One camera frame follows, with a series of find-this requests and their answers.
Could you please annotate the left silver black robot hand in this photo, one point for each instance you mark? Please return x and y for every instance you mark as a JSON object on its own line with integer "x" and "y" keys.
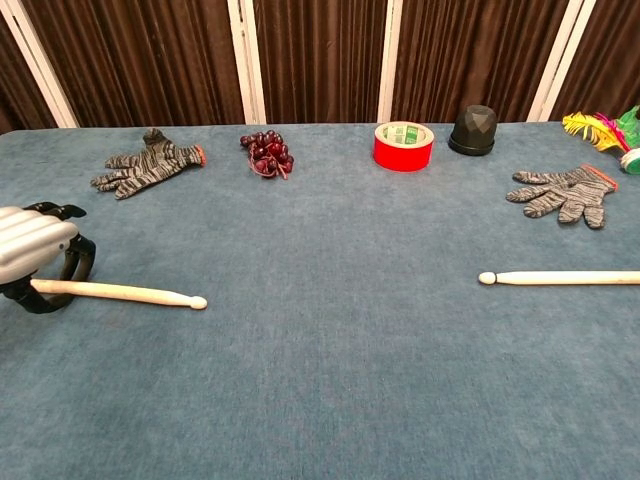
{"x": 30, "y": 245}

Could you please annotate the pale wooden drumstick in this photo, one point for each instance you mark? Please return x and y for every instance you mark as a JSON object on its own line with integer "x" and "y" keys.
{"x": 125, "y": 292}
{"x": 550, "y": 278}

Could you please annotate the grey striped knit glove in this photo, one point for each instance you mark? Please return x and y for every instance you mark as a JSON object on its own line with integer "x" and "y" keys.
{"x": 145, "y": 165}
{"x": 575, "y": 192}

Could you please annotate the dark red grape bunch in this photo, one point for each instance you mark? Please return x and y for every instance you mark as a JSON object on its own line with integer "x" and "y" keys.
{"x": 270, "y": 155}

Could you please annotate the blue table mat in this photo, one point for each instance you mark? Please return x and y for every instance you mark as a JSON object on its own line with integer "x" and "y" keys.
{"x": 320, "y": 350}

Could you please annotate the brown pleated curtain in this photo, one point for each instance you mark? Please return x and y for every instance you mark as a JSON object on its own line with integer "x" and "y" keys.
{"x": 320, "y": 60}

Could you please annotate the red tape roll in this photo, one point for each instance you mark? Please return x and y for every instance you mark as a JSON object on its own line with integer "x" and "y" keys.
{"x": 400, "y": 157}

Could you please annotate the black faceted cup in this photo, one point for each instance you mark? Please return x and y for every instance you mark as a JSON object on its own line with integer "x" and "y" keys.
{"x": 472, "y": 130}

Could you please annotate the colourful feather shuttlecock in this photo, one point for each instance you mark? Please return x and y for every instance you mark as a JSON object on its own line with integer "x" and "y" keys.
{"x": 595, "y": 131}

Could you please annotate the white screen frame post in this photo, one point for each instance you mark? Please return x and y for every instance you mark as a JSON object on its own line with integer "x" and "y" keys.
{"x": 47, "y": 75}
{"x": 395, "y": 50}
{"x": 557, "y": 60}
{"x": 256, "y": 90}

